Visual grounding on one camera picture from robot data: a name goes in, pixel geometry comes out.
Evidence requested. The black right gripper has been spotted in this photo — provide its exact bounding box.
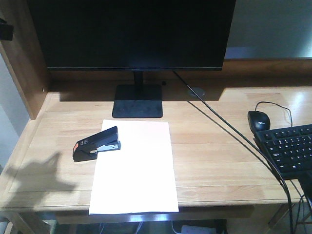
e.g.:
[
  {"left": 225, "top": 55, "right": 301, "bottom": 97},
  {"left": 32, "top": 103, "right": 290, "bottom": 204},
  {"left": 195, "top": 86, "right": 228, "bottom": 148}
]
[{"left": 298, "top": 171, "right": 312, "bottom": 211}]

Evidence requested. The thin black mouse cable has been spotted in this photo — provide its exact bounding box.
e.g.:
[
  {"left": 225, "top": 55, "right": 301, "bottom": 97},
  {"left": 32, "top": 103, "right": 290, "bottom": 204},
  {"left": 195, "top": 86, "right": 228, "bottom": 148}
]
[{"left": 255, "top": 101, "right": 293, "bottom": 127}]

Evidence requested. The white power strip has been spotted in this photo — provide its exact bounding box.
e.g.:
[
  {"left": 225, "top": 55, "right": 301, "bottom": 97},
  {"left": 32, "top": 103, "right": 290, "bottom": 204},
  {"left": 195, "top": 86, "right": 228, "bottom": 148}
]
[{"left": 171, "top": 220, "right": 216, "bottom": 234}]

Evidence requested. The black computer monitor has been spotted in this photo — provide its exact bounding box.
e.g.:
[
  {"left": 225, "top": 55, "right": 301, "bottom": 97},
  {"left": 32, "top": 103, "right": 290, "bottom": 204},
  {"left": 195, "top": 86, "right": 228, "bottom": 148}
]
[{"left": 28, "top": 0, "right": 236, "bottom": 118}]

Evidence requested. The black computer mouse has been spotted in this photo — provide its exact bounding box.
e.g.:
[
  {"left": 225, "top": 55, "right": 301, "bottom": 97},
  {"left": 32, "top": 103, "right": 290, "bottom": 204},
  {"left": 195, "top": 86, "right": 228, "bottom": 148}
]
[{"left": 247, "top": 110, "right": 271, "bottom": 134}]

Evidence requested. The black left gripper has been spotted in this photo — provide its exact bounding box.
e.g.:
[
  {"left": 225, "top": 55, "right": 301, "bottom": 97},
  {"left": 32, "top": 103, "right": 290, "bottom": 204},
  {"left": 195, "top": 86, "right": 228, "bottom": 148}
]
[{"left": 0, "top": 19, "right": 14, "bottom": 40}]

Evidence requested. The black monitor cable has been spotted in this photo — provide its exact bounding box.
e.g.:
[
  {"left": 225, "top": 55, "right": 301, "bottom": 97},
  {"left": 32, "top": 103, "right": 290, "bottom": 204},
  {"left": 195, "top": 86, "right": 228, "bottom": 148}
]
[{"left": 173, "top": 70, "right": 294, "bottom": 234}]

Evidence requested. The wooden desk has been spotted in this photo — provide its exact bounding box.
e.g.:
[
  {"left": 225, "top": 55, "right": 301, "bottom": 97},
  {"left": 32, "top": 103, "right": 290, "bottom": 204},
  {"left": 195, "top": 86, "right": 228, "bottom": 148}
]
[{"left": 0, "top": 0, "right": 312, "bottom": 234}]

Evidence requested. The black keyboard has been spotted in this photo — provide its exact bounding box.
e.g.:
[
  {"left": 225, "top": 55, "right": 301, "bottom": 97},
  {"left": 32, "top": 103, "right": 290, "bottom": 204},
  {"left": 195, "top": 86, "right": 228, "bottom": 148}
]
[{"left": 254, "top": 124, "right": 312, "bottom": 180}]

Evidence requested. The black orange stapler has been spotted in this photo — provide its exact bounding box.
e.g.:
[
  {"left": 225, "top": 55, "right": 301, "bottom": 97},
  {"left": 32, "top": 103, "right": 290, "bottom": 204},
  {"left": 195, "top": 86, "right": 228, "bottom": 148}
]
[{"left": 72, "top": 126, "right": 121, "bottom": 162}]

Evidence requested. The white paper sheet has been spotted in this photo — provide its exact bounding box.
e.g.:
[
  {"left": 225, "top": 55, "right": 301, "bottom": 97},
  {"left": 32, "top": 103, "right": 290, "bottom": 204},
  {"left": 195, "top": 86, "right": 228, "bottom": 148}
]
[{"left": 89, "top": 120, "right": 179, "bottom": 215}]

